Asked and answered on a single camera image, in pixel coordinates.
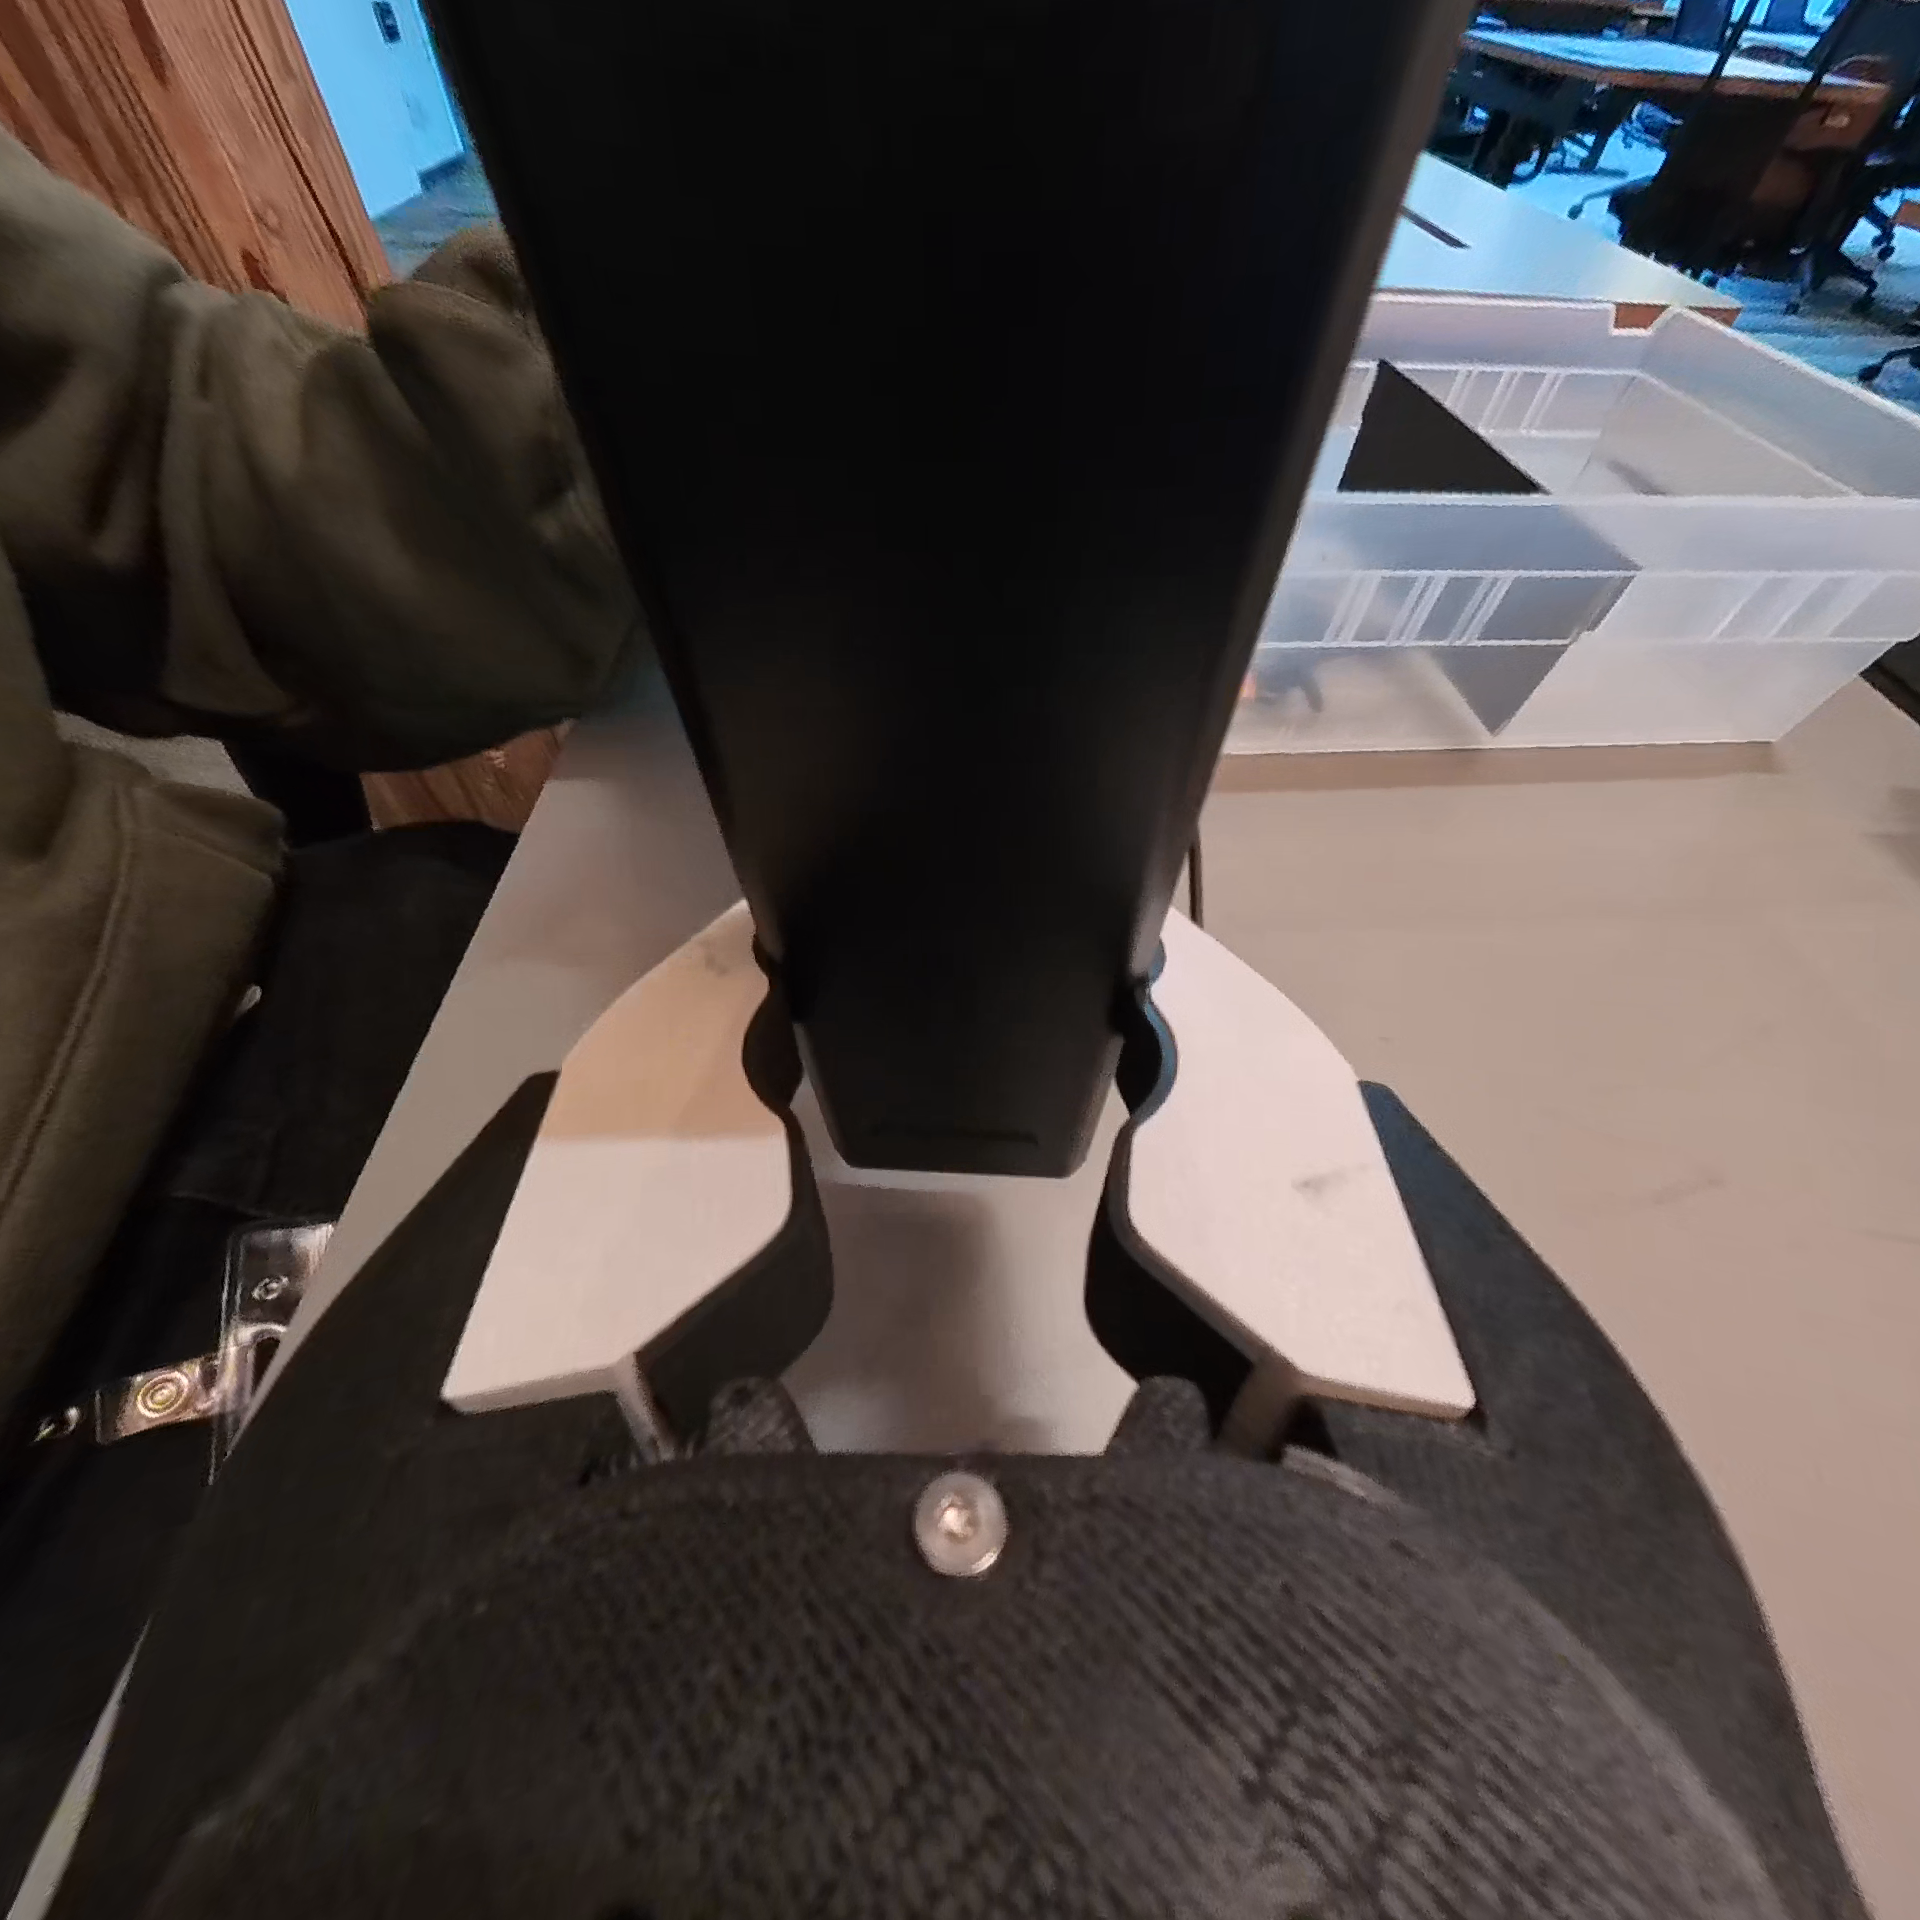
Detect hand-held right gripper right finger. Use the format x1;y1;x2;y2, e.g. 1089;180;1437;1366
1083;907;1479;1465

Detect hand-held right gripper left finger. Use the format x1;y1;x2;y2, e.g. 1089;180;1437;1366
441;901;837;1420

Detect grey desk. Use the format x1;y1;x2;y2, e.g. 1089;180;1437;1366
256;660;1920;1920

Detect person's black pants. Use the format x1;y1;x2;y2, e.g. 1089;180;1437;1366
0;737;521;1850

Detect black bin divider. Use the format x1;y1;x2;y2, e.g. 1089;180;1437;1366
1335;358;1548;499
1445;566;1645;739

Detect clear plastic bin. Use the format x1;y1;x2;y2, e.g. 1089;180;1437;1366
1339;292;1920;505
1222;497;1920;757

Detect white table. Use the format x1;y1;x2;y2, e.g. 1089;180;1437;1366
1372;150;1744;328

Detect black office chair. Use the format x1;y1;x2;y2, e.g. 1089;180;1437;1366
1611;0;1911;290

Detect row of office desks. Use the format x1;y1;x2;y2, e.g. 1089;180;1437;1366
1456;0;1894;145

